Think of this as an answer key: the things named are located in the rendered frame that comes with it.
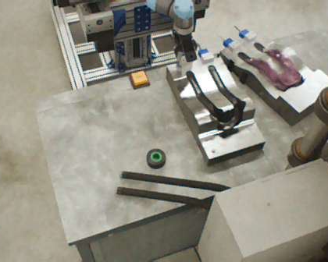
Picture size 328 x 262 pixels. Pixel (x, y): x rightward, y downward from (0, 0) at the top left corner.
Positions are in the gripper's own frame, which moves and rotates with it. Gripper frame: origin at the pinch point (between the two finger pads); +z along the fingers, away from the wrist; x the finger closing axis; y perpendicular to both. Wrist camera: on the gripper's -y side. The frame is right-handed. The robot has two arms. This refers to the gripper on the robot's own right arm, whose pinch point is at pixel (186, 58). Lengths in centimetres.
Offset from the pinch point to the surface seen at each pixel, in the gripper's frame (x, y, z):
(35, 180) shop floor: 98, 2, 82
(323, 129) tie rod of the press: -12, -68, -60
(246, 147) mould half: -8.2, -47.7, 2.9
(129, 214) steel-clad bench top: 46, -58, 0
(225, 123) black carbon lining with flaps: -4.4, -34.6, 2.8
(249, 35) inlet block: -36.6, 8.0, 12.4
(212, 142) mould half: 4.3, -40.7, 1.9
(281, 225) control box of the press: 12, -88, -68
